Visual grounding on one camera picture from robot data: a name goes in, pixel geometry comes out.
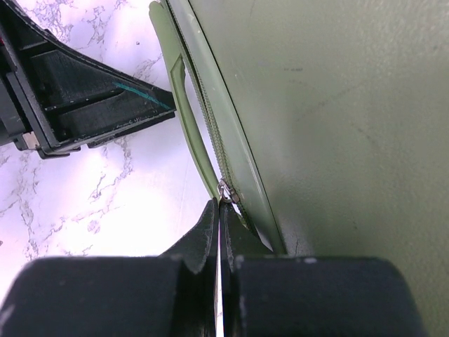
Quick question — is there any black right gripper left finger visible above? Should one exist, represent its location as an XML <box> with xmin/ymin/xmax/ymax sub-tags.
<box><xmin>1</xmin><ymin>199</ymin><xmax>219</xmax><ymax>336</ymax></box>

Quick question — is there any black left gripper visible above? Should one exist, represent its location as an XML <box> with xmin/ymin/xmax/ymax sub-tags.
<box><xmin>1</xmin><ymin>1</ymin><xmax>175</xmax><ymax>159</ymax></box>

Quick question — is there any green hard-shell suitcase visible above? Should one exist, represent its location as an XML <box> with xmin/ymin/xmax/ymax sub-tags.
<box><xmin>149</xmin><ymin>0</ymin><xmax>449</xmax><ymax>259</ymax></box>

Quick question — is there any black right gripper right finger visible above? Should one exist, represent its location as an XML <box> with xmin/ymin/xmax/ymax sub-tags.
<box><xmin>219</xmin><ymin>202</ymin><xmax>427</xmax><ymax>336</ymax></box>

